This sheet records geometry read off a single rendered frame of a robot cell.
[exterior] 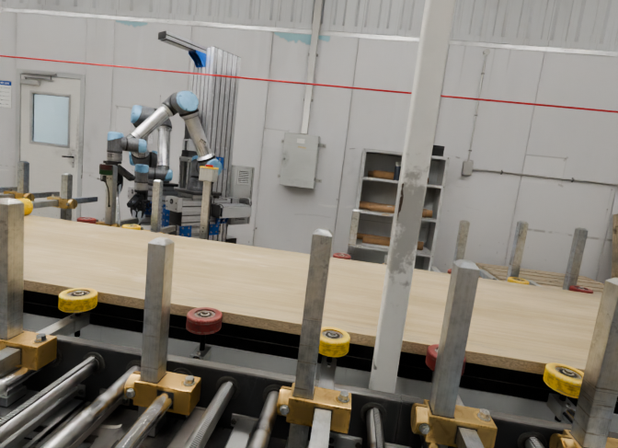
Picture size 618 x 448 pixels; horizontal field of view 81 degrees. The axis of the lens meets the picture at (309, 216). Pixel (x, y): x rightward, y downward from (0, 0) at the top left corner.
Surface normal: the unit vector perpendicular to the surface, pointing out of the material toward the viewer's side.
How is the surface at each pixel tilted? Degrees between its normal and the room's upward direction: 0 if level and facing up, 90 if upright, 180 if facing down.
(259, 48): 90
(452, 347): 90
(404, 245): 90
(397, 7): 90
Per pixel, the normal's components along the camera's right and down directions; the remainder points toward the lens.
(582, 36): -0.12, 0.11
